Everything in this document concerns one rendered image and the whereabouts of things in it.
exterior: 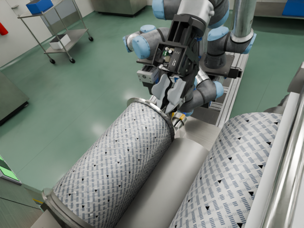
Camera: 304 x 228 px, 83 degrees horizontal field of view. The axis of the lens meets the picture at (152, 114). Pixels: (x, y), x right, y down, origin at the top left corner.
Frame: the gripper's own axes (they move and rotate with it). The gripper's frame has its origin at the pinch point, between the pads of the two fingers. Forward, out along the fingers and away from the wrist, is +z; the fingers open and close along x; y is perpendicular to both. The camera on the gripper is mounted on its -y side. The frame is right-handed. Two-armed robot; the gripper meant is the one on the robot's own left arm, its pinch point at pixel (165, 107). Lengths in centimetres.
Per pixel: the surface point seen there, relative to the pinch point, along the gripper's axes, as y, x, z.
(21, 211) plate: 21.1, -13.9, 30.4
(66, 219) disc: 22.9, 1.7, 19.2
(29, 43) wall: -147, -452, -7
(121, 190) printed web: 14.3, 4.1, 15.9
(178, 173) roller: 5.8, 10.6, 10.9
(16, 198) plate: 19.9, -19.3, 31.5
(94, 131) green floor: -105, -132, 70
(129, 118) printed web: 10.3, -2.1, 4.0
